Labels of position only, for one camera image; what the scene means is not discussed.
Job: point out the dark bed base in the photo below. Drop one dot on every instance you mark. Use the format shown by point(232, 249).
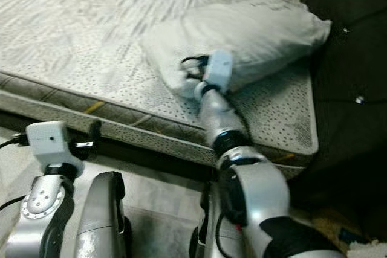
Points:
point(145, 155)

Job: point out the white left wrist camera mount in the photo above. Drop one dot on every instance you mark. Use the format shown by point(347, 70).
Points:
point(48, 140)

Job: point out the grey left robot leg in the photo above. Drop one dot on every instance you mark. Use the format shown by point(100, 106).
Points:
point(103, 222)

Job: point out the grey patterned mattress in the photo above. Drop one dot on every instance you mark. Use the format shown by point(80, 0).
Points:
point(91, 28)

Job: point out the dark tufted headboard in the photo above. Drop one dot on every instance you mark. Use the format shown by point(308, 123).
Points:
point(351, 16)

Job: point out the grey robot leg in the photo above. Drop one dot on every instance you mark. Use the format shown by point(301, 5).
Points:
point(103, 222)
point(208, 234)

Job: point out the white pillow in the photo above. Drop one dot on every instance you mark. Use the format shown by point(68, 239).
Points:
point(248, 34)

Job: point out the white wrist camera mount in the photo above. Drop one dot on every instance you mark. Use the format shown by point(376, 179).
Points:
point(48, 140)
point(219, 67)

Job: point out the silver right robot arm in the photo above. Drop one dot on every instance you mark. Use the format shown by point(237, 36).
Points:
point(224, 119)

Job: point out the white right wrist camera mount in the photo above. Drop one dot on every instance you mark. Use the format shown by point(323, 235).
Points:
point(219, 67)

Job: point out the grey right robot leg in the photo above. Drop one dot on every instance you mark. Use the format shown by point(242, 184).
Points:
point(208, 234)

